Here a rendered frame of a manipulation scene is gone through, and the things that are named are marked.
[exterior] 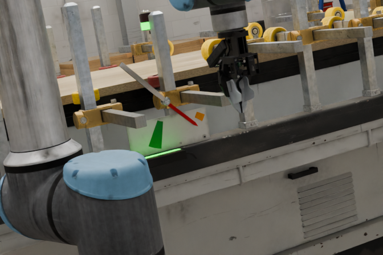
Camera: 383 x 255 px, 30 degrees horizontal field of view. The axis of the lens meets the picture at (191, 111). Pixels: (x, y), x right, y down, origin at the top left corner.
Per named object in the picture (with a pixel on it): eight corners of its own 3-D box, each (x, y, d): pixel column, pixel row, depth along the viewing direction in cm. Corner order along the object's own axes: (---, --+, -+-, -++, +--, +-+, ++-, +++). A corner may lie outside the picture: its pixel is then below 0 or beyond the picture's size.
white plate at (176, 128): (211, 139, 216) (206, 106, 215) (132, 159, 205) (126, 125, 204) (210, 138, 217) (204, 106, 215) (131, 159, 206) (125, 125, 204)
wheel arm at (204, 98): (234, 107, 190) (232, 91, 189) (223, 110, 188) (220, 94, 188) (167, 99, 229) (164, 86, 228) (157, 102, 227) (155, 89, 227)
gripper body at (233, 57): (235, 81, 175) (228, 32, 173) (219, 80, 183) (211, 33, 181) (261, 75, 178) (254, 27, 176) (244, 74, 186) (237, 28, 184)
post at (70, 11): (108, 169, 203) (77, 1, 196) (97, 172, 202) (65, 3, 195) (104, 168, 206) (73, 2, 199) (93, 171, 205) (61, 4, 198)
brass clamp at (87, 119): (125, 120, 203) (122, 102, 202) (80, 130, 197) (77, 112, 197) (118, 118, 209) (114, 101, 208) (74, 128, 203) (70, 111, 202)
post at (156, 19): (189, 169, 215) (162, 10, 208) (179, 172, 213) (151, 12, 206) (184, 167, 218) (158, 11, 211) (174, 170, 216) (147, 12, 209)
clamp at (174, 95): (201, 101, 214) (199, 84, 213) (161, 110, 208) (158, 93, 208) (193, 99, 219) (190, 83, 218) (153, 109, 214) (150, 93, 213)
